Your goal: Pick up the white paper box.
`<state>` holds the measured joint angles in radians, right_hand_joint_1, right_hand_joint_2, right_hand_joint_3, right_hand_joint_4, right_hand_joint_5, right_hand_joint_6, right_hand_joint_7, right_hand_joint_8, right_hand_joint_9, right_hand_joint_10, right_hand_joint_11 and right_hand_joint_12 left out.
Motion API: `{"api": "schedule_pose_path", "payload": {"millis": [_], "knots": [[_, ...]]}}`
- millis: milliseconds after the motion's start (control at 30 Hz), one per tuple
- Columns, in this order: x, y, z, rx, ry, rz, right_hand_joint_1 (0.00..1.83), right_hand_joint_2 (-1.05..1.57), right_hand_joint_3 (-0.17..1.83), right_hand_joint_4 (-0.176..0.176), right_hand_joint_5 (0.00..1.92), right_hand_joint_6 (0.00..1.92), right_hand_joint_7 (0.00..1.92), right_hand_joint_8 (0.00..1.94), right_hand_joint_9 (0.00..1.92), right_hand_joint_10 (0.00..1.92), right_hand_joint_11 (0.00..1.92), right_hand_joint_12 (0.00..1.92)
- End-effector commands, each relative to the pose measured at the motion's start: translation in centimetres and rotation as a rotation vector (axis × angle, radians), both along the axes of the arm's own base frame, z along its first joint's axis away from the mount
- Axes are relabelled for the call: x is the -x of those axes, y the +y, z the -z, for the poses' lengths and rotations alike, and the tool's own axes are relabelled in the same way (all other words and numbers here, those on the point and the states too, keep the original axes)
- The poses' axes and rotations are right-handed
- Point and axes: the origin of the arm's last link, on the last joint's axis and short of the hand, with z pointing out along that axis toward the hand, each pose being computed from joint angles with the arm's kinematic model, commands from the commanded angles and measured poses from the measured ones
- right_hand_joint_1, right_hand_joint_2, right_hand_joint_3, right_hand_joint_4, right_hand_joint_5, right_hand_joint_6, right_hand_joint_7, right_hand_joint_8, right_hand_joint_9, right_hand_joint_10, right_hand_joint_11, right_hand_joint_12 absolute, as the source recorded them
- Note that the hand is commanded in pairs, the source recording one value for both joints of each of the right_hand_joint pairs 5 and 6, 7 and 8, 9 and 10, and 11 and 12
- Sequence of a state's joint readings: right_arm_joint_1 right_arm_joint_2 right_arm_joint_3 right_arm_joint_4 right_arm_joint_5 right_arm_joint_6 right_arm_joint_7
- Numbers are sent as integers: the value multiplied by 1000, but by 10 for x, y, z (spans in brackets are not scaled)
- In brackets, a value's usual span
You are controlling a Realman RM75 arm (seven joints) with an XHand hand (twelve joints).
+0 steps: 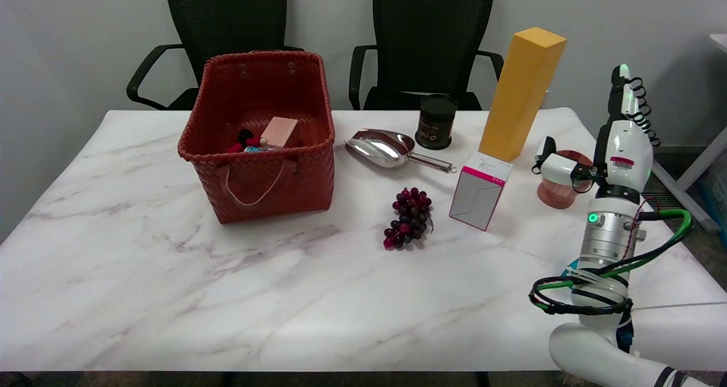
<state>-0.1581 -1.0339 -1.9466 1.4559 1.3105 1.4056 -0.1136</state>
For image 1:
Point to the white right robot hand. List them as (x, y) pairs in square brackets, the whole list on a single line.
[(622, 148)]

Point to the white paper box pink trim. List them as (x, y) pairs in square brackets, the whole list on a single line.
[(480, 191)]

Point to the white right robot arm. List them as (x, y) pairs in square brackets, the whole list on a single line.
[(605, 296)]

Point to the tall yellow box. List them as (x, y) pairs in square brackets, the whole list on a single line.
[(519, 94)]

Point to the wooden cup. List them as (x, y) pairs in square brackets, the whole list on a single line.
[(559, 191)]

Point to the black tin can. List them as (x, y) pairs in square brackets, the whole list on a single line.
[(435, 121)]

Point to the black mesh office chair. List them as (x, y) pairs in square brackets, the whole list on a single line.
[(221, 40), (426, 40)]

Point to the purple plastic grape bunch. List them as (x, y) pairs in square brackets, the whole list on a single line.
[(409, 217)]

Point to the silver metal scoop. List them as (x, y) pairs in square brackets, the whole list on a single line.
[(386, 148)]

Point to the pink block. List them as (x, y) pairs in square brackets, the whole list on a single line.
[(279, 131)]

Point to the red woven basket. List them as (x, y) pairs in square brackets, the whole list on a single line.
[(258, 148)]

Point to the small red black doll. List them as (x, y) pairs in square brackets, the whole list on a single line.
[(246, 141)]

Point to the white desk frame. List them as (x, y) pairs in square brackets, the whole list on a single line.
[(690, 165)]

